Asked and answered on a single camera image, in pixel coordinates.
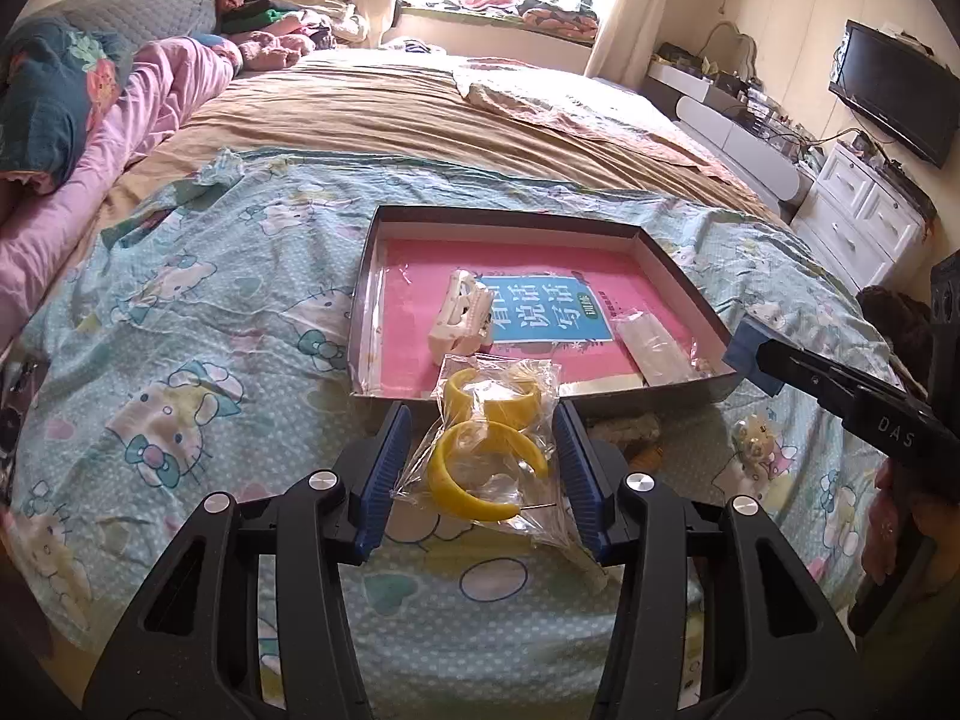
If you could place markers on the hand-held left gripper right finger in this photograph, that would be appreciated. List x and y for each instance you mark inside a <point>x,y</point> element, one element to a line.
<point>577,480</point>

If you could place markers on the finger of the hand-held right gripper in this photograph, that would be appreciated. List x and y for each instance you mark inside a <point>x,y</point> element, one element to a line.
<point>754,351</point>

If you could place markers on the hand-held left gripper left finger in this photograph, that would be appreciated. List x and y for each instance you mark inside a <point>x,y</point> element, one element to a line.
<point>382,472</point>

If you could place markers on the yellow bangles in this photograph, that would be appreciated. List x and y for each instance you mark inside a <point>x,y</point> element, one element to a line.
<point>442,480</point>

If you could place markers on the beige orange hair accessory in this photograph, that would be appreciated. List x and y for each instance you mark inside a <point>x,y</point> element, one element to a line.
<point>634,431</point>

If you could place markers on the pearl hair claw clip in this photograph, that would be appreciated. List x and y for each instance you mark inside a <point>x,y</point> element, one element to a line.
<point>757,446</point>

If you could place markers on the shallow cardboard box tray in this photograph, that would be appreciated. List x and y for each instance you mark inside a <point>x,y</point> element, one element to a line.
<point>367,300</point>

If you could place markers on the person's right hand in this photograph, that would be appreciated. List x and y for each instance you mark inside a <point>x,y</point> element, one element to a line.
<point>885,525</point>

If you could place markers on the dark brown furry object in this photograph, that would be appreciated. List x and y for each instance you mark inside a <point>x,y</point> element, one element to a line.
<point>892,322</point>

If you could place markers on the clear plastic packet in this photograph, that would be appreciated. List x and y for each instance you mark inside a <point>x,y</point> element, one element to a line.
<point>652,349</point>

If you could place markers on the white drawer cabinet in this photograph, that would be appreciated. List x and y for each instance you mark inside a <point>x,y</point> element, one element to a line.
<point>855,217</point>

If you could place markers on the pink book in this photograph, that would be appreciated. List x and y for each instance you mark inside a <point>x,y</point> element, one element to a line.
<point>420,315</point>

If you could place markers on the white hair claw clip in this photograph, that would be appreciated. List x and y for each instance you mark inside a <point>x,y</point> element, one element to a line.
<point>457,315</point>

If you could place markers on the cartoon cat print blanket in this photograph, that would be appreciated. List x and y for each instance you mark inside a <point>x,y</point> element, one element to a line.
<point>225,330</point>

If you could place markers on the white dressing table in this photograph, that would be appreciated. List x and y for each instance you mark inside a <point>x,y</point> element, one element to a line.
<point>720,127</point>

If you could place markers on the black flat television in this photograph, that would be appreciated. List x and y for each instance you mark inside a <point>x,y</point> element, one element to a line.
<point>892,90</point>

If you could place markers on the clutter of cosmetics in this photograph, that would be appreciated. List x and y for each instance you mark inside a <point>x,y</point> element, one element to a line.
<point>750,101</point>

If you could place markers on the wavy-edged mirror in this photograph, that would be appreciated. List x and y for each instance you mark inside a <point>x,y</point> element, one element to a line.
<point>731,49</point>

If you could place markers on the brown bed sheet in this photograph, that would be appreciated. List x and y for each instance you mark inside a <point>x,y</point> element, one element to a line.
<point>375,112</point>

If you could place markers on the cream curtain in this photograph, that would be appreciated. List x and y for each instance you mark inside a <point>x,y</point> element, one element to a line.
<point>637,0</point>

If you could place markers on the clothes on windowsill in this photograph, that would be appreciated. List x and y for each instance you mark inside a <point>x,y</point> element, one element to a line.
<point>547,19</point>

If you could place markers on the pink quilt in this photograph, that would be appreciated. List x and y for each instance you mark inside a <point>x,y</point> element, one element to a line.
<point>150,105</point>

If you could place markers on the pink plush toy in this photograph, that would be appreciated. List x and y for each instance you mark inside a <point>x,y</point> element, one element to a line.
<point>270,49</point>

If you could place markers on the pile of clothes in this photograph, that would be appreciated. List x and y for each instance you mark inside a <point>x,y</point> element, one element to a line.
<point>300,15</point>

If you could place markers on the blue floral pillow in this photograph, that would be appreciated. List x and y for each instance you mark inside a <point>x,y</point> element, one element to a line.
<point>45,90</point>

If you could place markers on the grey quilted headboard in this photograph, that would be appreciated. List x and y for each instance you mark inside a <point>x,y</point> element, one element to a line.
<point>150,4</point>

